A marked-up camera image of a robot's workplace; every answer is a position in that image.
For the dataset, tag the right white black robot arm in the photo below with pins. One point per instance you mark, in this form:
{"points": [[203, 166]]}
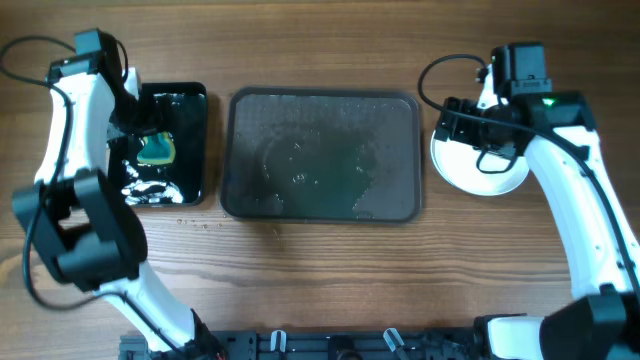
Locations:
{"points": [[520, 126]]}

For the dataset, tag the small black water tray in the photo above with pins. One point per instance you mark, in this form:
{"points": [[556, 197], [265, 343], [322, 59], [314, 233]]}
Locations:
{"points": [[165, 168]]}

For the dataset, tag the green yellow sponge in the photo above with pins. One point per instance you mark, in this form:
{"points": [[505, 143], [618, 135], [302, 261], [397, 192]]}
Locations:
{"points": [[157, 150]]}

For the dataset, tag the large dark brown tray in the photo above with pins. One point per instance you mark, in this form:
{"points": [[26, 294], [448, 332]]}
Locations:
{"points": [[322, 155]]}

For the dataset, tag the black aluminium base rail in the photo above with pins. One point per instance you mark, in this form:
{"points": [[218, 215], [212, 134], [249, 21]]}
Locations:
{"points": [[430, 344]]}

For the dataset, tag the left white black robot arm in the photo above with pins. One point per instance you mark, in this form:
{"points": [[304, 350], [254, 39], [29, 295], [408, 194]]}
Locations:
{"points": [[77, 222]]}

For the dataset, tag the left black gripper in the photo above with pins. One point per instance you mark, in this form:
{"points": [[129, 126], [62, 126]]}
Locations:
{"points": [[148, 121]]}

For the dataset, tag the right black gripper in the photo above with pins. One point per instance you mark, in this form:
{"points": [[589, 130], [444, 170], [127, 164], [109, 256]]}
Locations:
{"points": [[461, 134]]}

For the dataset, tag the white plate back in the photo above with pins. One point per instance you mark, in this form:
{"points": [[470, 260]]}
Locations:
{"points": [[457, 164]]}

